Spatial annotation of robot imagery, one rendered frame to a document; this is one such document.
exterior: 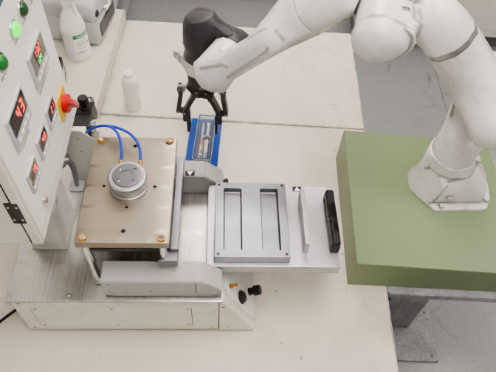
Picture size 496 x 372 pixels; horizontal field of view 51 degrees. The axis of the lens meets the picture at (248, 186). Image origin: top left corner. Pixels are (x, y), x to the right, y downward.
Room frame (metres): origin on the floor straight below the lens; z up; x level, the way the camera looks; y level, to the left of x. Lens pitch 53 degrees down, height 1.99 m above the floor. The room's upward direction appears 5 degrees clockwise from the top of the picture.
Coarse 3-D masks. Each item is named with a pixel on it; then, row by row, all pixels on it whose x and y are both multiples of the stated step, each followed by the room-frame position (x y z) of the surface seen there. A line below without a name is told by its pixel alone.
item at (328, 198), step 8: (328, 192) 0.73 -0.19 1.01; (328, 200) 0.71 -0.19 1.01; (328, 208) 0.69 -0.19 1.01; (328, 216) 0.67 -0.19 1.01; (336, 216) 0.66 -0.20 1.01; (328, 224) 0.65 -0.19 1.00; (336, 224) 0.64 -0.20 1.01; (336, 232) 0.62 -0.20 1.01; (336, 240) 0.60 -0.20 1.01; (336, 248) 0.59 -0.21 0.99
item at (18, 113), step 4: (20, 96) 0.57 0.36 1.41; (20, 100) 0.56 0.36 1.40; (20, 104) 0.56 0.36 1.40; (16, 108) 0.54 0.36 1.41; (20, 108) 0.55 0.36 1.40; (24, 108) 0.56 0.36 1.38; (16, 112) 0.54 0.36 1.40; (20, 112) 0.55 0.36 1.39; (16, 116) 0.53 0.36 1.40; (20, 116) 0.54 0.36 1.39; (12, 120) 0.51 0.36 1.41; (16, 120) 0.53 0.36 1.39; (20, 120) 0.54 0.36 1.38; (16, 124) 0.52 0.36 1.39; (20, 124) 0.53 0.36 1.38; (16, 128) 0.52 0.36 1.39
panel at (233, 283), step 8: (224, 272) 0.55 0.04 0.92; (232, 272) 0.57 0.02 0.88; (240, 272) 0.59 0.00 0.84; (248, 272) 0.62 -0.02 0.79; (224, 280) 0.53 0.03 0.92; (232, 280) 0.55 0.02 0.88; (240, 280) 0.57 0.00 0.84; (248, 280) 0.60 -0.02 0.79; (224, 288) 0.51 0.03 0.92; (232, 288) 0.53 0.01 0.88; (240, 288) 0.55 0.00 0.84; (232, 296) 0.51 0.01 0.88; (248, 296) 0.55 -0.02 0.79; (240, 304) 0.51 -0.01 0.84; (248, 304) 0.53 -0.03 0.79; (248, 312) 0.51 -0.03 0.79
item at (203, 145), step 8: (200, 120) 1.13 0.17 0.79; (208, 120) 1.13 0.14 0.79; (200, 128) 1.09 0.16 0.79; (208, 128) 1.10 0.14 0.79; (200, 136) 1.06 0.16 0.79; (208, 136) 1.07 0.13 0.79; (200, 144) 1.03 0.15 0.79; (208, 144) 1.03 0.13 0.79; (200, 152) 1.00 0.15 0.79; (208, 152) 1.00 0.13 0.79
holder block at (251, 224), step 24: (216, 192) 0.71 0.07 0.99; (240, 192) 0.73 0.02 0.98; (264, 192) 0.74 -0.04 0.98; (216, 216) 0.65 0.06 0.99; (240, 216) 0.66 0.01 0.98; (264, 216) 0.67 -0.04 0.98; (216, 240) 0.58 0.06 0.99; (240, 240) 0.60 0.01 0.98; (264, 240) 0.60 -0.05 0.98; (288, 240) 0.60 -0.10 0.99
